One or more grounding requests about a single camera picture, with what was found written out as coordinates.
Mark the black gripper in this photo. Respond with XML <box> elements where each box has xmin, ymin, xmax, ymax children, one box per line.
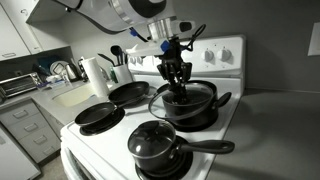
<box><xmin>156</xmin><ymin>36</ymin><xmax>194</xmax><ymax>103</ymax></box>

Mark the large glass lid black knob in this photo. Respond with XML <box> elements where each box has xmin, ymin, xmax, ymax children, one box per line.
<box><xmin>148</xmin><ymin>82</ymin><xmax>214</xmax><ymax>122</ymax></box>

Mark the white stove knob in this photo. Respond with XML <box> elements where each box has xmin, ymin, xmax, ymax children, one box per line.
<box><xmin>200</xmin><ymin>49</ymin><xmax>215</xmax><ymax>63</ymax></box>
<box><xmin>217</xmin><ymin>48</ymin><xmax>233</xmax><ymax>63</ymax></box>

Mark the big black pot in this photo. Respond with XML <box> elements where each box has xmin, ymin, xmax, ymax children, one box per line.
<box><xmin>156</xmin><ymin>79</ymin><xmax>233</xmax><ymax>128</ymax></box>

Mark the small glass saucepan lid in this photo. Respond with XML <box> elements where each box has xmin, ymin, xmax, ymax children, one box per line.
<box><xmin>127</xmin><ymin>119</ymin><xmax>177</xmax><ymax>160</ymax></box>

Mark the white electric stove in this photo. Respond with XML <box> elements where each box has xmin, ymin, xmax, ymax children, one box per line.
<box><xmin>59</xmin><ymin>34</ymin><xmax>248</xmax><ymax>180</ymax></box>

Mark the large black frying pan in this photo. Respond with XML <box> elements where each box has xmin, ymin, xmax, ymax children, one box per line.
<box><xmin>108</xmin><ymin>80</ymin><xmax>150</xmax><ymax>105</ymax></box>

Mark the white utensil holder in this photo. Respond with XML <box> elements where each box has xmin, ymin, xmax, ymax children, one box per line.
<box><xmin>112</xmin><ymin>63</ymin><xmax>134</xmax><ymax>85</ymax></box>

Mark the black kitchen utensil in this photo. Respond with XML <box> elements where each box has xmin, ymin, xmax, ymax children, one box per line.
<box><xmin>122</xmin><ymin>49</ymin><xmax>129</xmax><ymax>66</ymax></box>

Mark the dark green bottle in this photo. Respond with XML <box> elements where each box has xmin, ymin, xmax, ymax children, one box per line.
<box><xmin>109</xmin><ymin>66</ymin><xmax>118</xmax><ymax>84</ymax></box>

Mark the black ladle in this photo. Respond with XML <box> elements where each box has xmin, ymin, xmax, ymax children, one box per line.
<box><xmin>110</xmin><ymin>44</ymin><xmax>124</xmax><ymax>67</ymax></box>

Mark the black spatula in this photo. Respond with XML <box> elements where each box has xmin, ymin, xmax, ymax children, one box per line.
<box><xmin>97</xmin><ymin>53</ymin><xmax>116</xmax><ymax>68</ymax></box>

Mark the white paper towel roll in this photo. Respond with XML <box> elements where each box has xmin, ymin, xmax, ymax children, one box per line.
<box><xmin>80</xmin><ymin>56</ymin><xmax>111</xmax><ymax>98</ymax></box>

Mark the small black frying pan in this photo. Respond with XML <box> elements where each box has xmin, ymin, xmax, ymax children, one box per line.
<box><xmin>74</xmin><ymin>96</ymin><xmax>148</xmax><ymax>128</ymax></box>

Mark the steel kettle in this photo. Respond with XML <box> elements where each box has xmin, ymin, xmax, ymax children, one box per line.
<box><xmin>64</xmin><ymin>63</ymin><xmax>81</xmax><ymax>83</ymax></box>

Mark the white round plate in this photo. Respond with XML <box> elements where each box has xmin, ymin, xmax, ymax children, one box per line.
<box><xmin>49</xmin><ymin>60</ymin><xmax>69</xmax><ymax>77</ymax></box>

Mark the grey drawer cabinet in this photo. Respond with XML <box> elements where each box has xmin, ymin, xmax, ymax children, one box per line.
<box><xmin>0</xmin><ymin>98</ymin><xmax>63</xmax><ymax>165</ymax></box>

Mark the white upper cabinet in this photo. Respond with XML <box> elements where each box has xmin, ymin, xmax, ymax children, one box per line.
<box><xmin>0</xmin><ymin>3</ymin><xmax>32</xmax><ymax>62</ymax></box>
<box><xmin>1</xmin><ymin>0</ymin><xmax>73</xmax><ymax>56</ymax></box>

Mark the silver toaster oven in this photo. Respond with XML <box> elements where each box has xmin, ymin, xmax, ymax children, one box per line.
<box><xmin>0</xmin><ymin>72</ymin><xmax>43</xmax><ymax>99</ymax></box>

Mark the white appliance panel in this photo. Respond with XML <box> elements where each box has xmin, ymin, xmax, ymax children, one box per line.
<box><xmin>0</xmin><ymin>123</ymin><xmax>42</xmax><ymax>180</ymax></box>

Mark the blue camera mount bracket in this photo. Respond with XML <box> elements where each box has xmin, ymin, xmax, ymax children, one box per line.
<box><xmin>159</xmin><ymin>39</ymin><xmax>172</xmax><ymax>53</ymax></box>

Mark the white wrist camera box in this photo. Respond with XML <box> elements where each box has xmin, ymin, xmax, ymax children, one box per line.
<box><xmin>125</xmin><ymin>42</ymin><xmax>167</xmax><ymax>58</ymax></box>

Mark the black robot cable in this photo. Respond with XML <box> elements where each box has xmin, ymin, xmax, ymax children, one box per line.
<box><xmin>179</xmin><ymin>23</ymin><xmax>207</xmax><ymax>53</ymax></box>

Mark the small black saucepan long handle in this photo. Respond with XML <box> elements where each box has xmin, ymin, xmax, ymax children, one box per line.
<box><xmin>127</xmin><ymin>120</ymin><xmax>236</xmax><ymax>174</ymax></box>

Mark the white wall plate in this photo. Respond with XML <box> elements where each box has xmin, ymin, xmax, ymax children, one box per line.
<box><xmin>307</xmin><ymin>22</ymin><xmax>320</xmax><ymax>57</ymax></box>

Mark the grey drawer with handle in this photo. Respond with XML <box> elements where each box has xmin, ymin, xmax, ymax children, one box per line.
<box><xmin>17</xmin><ymin>128</ymin><xmax>62</xmax><ymax>156</ymax></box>
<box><xmin>7</xmin><ymin>114</ymin><xmax>50</xmax><ymax>141</ymax></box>
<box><xmin>0</xmin><ymin>100</ymin><xmax>42</xmax><ymax>127</ymax></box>

